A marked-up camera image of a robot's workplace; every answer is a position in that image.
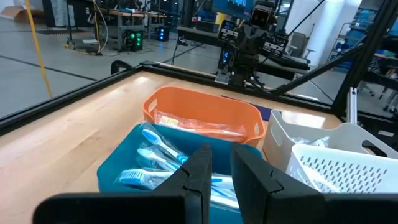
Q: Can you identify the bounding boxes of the wooden top workbench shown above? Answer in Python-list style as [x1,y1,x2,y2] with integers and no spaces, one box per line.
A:
[98,7,168,52]

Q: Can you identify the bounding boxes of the teal plastic basket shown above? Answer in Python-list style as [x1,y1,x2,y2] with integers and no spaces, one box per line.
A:
[96,123,264,224]

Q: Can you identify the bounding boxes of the black computer blue light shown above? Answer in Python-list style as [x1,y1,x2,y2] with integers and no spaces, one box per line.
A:
[156,26,171,42]

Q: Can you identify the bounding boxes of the grey plastic basket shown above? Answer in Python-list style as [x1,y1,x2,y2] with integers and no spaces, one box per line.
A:
[262,109,398,175]

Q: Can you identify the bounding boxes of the orange plastic basket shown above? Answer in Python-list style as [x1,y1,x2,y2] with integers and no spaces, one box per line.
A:
[142,86,266,147]

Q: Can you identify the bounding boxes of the silver aluminium profile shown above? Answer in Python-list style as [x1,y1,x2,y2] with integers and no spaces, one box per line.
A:
[347,86,359,126]

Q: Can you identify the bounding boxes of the blue white toothbrush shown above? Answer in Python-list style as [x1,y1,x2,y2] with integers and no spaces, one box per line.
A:
[116,167,177,191]
[210,175,241,210]
[141,128,189,165]
[136,147,182,172]

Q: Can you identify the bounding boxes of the grey office chair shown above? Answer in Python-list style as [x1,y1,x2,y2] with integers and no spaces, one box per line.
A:
[287,30,313,65]

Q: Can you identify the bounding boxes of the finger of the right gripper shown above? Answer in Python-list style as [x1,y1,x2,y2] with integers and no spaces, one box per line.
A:
[254,27,266,54]
[243,26,255,54]

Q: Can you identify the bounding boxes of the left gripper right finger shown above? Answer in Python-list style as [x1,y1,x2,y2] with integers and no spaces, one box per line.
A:
[230,143,398,224]

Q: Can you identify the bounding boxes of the black computer green lights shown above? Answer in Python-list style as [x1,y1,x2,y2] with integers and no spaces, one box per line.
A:
[123,29,144,53]

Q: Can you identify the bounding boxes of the orange toothbrush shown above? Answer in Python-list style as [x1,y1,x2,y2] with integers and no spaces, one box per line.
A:
[174,127,248,144]
[154,110,247,138]

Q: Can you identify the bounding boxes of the white perforated plastic basket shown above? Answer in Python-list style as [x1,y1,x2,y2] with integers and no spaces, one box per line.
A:
[285,144,398,194]

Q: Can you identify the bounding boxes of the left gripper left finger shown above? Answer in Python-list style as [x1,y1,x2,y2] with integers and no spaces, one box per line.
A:
[32,143,213,224]

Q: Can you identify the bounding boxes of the blue monitor screen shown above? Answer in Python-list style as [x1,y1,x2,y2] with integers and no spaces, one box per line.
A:
[212,0,256,20]

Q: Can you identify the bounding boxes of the brown cardboard box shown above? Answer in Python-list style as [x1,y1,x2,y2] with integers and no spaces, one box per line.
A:
[1,5,28,23]

